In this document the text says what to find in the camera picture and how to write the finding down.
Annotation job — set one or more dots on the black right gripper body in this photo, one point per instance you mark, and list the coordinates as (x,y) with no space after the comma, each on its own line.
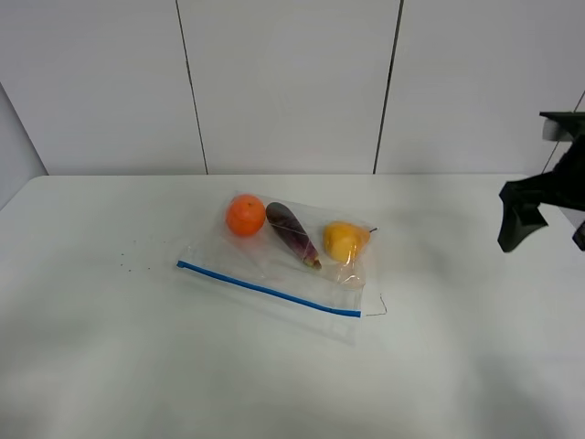
(564,187)

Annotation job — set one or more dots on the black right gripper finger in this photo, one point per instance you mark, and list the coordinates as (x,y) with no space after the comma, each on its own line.
(521,216)
(579,237)

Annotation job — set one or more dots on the purple eggplant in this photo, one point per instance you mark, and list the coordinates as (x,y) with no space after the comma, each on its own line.
(290,230)

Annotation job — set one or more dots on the yellow pear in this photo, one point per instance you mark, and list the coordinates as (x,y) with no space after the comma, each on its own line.
(344,241)

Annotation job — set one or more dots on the orange fruit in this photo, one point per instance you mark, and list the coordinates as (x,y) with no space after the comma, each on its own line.
(245,215)

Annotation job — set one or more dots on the clear zip bag blue seal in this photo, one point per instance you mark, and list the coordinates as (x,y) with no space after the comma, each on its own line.
(263,264)

